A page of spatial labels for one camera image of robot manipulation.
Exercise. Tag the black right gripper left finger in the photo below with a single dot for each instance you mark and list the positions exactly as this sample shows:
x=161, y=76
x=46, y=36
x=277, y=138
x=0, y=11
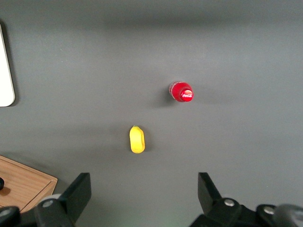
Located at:
x=68, y=205

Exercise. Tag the yellow lemon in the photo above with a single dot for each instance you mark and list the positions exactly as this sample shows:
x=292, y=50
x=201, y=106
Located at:
x=137, y=140

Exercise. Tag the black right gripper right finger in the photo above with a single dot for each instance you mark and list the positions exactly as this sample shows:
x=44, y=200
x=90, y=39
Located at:
x=217, y=210

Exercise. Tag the red cola bottle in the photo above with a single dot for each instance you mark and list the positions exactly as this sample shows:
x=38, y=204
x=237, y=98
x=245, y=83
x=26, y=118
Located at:
x=182, y=93

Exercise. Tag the wooden two-drawer cabinet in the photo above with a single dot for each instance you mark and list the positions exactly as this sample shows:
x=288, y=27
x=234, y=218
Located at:
x=26, y=182

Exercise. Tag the cream plastic tray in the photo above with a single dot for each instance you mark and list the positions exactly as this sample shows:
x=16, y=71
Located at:
x=6, y=78

